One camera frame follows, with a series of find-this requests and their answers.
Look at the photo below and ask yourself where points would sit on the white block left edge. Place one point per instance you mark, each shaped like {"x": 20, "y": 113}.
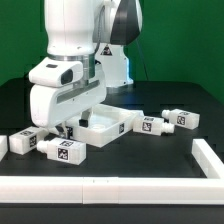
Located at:
{"x": 3, "y": 146}

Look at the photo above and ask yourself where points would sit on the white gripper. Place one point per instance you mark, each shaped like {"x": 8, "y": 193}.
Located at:
{"x": 59, "y": 93}

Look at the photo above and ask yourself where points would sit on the white square table top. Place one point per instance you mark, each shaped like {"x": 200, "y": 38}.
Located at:
{"x": 106, "y": 124}

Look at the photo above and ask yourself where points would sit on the white U-shaped obstacle fence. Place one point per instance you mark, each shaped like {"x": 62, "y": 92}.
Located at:
{"x": 208, "y": 190}

